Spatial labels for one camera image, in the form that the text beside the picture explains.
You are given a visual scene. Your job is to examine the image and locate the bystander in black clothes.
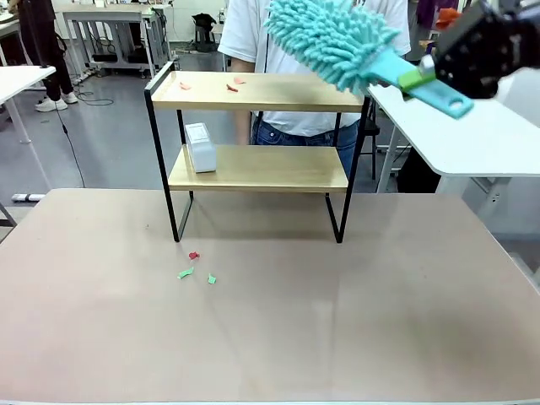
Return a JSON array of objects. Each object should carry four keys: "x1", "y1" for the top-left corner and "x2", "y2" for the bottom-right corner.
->
[{"x1": 16, "y1": 0, "x2": 80, "y2": 113}]

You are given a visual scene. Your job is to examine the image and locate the person's right forearm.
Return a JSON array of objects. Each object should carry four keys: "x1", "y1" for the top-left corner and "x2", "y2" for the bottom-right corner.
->
[{"x1": 233, "y1": 57, "x2": 256, "y2": 148}]

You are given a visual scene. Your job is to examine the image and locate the two-tier wooden black-framed shelf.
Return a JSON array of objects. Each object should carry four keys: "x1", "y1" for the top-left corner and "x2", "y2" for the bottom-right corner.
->
[{"x1": 143, "y1": 61, "x2": 372, "y2": 245}]

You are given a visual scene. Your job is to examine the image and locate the orange cloth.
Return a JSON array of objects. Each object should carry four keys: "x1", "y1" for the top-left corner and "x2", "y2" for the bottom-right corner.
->
[{"x1": 435, "y1": 8, "x2": 464, "y2": 27}]

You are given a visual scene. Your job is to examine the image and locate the black office chair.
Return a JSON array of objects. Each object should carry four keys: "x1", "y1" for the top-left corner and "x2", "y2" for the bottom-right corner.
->
[{"x1": 191, "y1": 12, "x2": 219, "y2": 54}]

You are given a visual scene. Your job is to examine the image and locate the bystander in purple top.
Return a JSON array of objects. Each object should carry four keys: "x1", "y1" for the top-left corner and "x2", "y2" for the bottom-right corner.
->
[{"x1": 407, "y1": 0, "x2": 465, "y2": 51}]

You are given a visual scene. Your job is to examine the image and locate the black folding chair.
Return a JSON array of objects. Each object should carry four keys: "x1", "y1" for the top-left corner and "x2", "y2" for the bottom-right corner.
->
[{"x1": 361, "y1": 95, "x2": 381, "y2": 181}]

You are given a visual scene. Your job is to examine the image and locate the large white side table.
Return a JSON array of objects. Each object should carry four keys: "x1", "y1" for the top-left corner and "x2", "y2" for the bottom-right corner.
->
[{"x1": 365, "y1": 66, "x2": 540, "y2": 195}]

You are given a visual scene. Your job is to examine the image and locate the person in white t-shirt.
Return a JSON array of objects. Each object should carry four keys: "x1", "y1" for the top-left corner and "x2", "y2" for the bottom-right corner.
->
[{"x1": 217, "y1": 0, "x2": 413, "y2": 178}]

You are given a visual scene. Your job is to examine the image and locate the grey background workbench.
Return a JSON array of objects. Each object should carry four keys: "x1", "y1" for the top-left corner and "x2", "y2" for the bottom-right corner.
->
[{"x1": 62, "y1": 3, "x2": 174, "y2": 80}]

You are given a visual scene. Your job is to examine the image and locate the black floor cable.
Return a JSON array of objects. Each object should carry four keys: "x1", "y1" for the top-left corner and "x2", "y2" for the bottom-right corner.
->
[{"x1": 54, "y1": 79, "x2": 115, "y2": 189}]

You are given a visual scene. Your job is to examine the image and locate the small white side table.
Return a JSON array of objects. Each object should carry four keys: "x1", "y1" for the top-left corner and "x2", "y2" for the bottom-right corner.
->
[{"x1": 0, "y1": 64, "x2": 57, "y2": 192}]

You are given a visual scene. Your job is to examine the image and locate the white box-shaped digital clock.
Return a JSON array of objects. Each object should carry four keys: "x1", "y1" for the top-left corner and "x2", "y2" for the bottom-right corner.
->
[{"x1": 183, "y1": 121, "x2": 219, "y2": 175}]

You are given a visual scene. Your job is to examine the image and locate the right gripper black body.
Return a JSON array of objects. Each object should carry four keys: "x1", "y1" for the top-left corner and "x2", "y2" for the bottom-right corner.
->
[{"x1": 433, "y1": 0, "x2": 540, "y2": 100}]

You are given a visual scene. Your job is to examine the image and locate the teal chenille duster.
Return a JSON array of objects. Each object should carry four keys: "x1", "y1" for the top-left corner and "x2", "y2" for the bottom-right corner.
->
[{"x1": 264, "y1": 0, "x2": 476, "y2": 120}]

